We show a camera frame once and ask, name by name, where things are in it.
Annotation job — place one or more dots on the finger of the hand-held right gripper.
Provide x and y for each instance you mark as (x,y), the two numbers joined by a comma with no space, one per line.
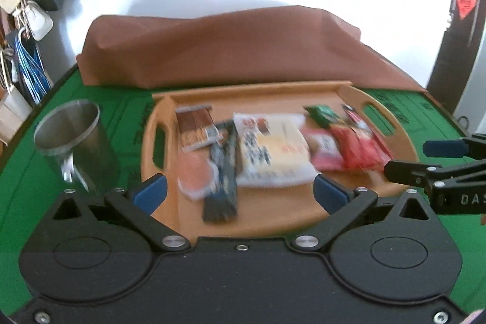
(444,148)
(410,171)

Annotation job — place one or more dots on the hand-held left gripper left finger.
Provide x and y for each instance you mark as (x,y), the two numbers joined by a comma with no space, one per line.
(150,191)

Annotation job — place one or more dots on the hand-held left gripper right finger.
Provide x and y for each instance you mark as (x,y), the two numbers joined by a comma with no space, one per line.
(328,191)

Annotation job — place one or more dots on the red biscuit packet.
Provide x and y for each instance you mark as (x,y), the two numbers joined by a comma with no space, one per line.
(324,149)

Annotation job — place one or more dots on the long red snack packet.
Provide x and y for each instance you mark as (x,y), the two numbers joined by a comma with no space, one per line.
(360,151)

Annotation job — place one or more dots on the wooden serving tray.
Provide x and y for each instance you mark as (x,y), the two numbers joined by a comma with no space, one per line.
(273,202)

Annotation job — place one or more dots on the dark grey drink sachet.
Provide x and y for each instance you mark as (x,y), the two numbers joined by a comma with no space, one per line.
(224,187)

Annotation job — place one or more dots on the green snack packet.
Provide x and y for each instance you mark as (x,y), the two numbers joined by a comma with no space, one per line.
(322,115)

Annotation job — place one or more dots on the brown snack packet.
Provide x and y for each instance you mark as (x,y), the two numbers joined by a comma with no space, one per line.
(195,124)

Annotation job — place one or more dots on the stainless steel mug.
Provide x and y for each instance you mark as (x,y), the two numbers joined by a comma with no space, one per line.
(91,153)

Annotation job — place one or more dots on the white snack packet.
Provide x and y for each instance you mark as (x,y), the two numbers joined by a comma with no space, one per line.
(271,149)

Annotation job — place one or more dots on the small red snack packet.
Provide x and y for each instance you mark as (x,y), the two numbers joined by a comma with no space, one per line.
(355,115)

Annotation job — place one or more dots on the dark brown door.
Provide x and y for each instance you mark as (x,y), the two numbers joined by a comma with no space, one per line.
(463,54)

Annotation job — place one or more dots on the white paper bag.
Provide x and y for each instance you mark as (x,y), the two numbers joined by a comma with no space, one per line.
(11,111)

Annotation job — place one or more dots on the brown cloth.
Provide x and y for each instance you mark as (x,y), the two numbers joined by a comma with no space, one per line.
(227,47)

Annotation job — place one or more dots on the white handbag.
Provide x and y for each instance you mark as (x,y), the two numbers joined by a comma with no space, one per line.
(40,22)

